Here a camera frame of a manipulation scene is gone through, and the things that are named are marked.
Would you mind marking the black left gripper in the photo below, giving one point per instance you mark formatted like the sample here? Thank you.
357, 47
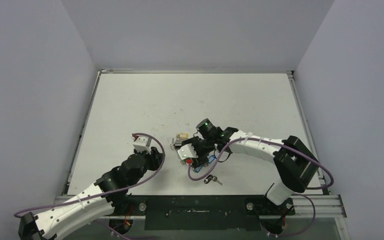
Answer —
155, 157

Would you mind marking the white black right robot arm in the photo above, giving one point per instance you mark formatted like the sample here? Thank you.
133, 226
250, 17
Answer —
294, 162

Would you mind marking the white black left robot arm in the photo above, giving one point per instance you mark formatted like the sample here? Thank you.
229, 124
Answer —
106, 196

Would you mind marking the blue key tag plain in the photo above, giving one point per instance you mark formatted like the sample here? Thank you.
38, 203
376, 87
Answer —
210, 159

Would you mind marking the yellow key tag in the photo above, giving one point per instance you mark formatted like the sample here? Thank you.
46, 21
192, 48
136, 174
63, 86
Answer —
182, 136

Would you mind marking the blue key tag white label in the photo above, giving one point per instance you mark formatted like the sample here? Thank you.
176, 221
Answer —
197, 169

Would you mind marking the black key tag with key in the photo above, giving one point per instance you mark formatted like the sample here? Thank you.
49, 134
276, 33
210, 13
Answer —
212, 178

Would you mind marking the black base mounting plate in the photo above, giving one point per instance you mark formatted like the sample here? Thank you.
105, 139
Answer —
198, 221

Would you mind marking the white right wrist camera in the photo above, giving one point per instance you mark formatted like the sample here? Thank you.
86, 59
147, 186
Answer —
187, 152

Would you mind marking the aluminium table frame rail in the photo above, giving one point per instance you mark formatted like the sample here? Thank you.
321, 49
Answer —
311, 205

